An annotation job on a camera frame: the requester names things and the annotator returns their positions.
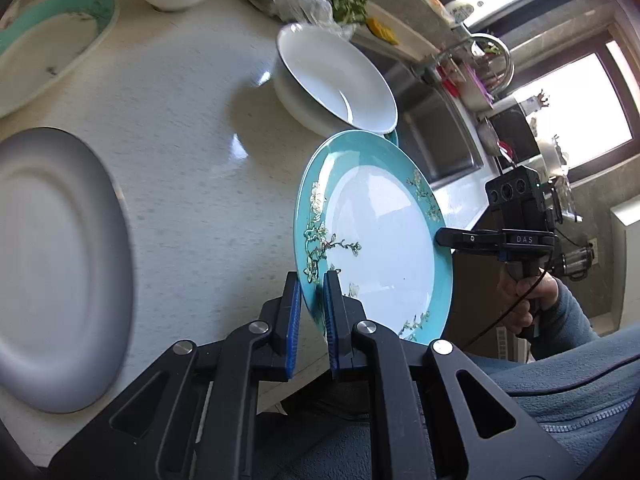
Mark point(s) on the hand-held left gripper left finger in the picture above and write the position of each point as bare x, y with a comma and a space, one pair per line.
292, 325

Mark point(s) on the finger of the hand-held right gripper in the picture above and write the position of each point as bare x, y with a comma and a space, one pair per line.
460, 239

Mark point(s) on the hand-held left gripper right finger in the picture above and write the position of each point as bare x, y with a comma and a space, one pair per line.
331, 325

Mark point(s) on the teal floral plate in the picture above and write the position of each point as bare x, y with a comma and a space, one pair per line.
380, 220

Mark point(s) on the large white bowl dark rim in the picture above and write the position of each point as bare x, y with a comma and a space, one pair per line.
330, 70

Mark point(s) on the person's right forearm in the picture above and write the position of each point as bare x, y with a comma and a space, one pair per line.
565, 320

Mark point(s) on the person's right hand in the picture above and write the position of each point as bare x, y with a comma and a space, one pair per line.
515, 305

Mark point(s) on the black appliance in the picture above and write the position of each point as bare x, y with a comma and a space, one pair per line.
515, 132

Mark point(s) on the steel sink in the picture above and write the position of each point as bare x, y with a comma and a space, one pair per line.
430, 125

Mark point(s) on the steel faucet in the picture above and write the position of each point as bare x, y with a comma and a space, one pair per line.
509, 62

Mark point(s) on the person's blue fleece clothing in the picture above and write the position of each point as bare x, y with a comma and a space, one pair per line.
575, 410

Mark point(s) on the white patterned cup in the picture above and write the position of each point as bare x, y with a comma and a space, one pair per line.
457, 12

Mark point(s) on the yellow food piece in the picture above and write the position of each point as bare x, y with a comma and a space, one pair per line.
382, 30

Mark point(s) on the grey white plate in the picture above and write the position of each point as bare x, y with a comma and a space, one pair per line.
50, 270

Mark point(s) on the teal oval dish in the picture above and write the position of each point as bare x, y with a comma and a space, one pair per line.
45, 50

